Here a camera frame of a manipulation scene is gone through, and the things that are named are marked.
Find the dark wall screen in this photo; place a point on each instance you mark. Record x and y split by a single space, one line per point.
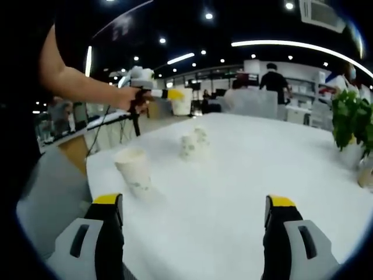
247 79

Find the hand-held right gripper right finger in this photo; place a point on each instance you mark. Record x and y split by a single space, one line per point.
297 251

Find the curved ceiling light strip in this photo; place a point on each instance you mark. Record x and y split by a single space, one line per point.
277 43

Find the grey office partition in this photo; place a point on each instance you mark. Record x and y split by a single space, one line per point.
250 102

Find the straight ceiling light bar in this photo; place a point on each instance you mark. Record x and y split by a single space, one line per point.
180 58

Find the grey chair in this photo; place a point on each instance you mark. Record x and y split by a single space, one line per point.
52 198

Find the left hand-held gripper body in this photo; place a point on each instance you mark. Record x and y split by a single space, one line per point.
140 77

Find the group of round ceiling spotlights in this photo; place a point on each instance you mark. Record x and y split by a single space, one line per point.
209 15

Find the white storage shelf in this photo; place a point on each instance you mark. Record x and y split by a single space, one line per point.
306 87

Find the person's dark clothing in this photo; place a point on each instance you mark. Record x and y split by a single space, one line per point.
23 116

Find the potted green plant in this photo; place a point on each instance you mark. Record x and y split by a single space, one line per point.
352 116

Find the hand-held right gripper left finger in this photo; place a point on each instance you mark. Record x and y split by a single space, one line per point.
84 251

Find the small glass jar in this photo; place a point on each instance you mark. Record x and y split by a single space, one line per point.
365 175

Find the ceiling air vent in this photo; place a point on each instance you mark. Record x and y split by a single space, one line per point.
320 14

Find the person's left hand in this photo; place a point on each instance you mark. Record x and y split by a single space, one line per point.
128 97

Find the white table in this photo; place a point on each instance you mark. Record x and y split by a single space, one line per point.
218 189

